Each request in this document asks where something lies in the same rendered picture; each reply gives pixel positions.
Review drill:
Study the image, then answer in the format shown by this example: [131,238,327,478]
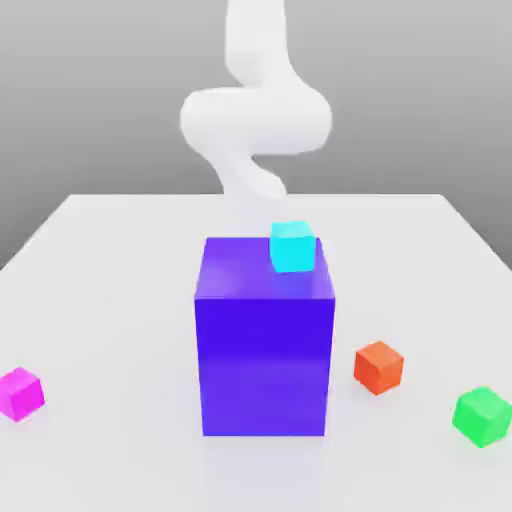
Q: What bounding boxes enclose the small cyan cube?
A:
[269,220,317,274]

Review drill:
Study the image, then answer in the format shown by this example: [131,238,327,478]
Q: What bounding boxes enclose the small orange cube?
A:
[353,340,405,397]

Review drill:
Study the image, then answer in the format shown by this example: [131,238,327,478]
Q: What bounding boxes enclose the small magenta cube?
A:
[0,366,46,423]

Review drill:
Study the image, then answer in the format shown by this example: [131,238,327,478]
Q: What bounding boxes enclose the small green cube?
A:
[451,385,512,449]

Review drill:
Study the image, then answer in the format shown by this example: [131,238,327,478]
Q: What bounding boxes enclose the large purple box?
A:
[193,236,336,438]

